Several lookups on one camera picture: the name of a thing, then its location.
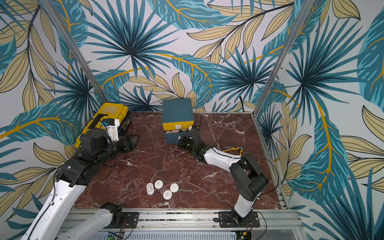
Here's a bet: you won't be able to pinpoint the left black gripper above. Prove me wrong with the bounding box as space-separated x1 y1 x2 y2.
96 133 141 166

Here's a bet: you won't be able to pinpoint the yellow top drawer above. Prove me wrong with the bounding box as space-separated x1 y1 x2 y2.
163 121 194 131

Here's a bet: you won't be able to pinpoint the teal drawer cabinet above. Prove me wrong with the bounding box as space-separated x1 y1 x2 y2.
162 99 194 145

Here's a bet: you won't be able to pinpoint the white round case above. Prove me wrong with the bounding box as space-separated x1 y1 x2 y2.
170 183 180 193
163 190 173 201
154 180 164 190

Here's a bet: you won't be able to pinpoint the white oval earphone case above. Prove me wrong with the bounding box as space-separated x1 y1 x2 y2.
146 183 155 196

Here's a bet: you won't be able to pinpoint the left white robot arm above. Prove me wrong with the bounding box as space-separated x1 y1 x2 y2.
22 130 140 240

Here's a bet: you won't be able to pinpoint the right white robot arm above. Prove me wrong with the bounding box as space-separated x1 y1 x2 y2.
178 130 270 223

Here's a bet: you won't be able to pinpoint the yellow black toolbox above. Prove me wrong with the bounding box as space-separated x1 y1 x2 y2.
75 103 131 153

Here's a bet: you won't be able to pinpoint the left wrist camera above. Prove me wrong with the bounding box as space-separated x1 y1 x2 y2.
103 118 120 142

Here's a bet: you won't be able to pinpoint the yellow handled pliers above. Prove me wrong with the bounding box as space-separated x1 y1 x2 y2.
223 146 247 156

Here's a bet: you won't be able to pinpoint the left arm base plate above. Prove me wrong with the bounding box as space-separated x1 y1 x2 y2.
109 212 139 229

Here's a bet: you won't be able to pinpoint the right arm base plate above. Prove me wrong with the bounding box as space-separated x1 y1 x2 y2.
217 211 260 229

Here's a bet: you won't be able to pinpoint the aluminium front rail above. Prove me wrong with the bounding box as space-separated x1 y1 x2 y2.
64 207 304 240

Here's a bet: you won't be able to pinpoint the left aluminium frame post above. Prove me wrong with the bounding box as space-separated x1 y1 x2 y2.
41 0 108 104

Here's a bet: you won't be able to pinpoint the aluminium frame post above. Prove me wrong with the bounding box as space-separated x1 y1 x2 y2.
253 0 315 119
41 0 108 104

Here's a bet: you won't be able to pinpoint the right aluminium frame post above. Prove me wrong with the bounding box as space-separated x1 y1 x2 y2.
253 0 315 119

